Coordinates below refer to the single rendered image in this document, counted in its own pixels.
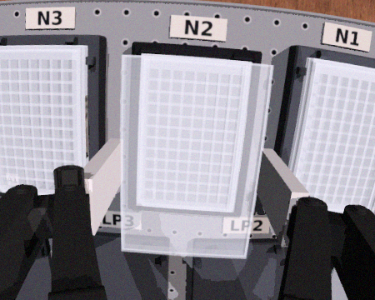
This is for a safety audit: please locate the grey perforated base plate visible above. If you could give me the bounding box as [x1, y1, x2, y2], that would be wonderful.
[0, 0, 375, 300]

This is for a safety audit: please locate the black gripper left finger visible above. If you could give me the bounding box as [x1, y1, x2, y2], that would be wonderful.
[0, 138, 121, 300]

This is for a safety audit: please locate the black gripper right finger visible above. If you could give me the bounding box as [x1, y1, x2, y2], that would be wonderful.
[257, 148, 375, 300]

